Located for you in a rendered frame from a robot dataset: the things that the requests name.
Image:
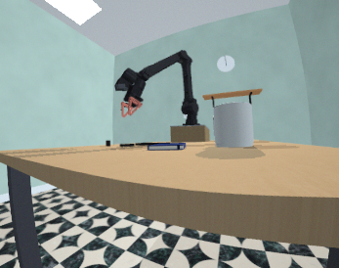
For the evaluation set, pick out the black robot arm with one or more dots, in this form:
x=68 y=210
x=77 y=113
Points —
x=128 y=79

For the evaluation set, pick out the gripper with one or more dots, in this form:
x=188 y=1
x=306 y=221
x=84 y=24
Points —
x=130 y=105

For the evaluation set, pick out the dark blue flat rectangular pad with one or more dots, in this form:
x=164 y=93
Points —
x=167 y=146

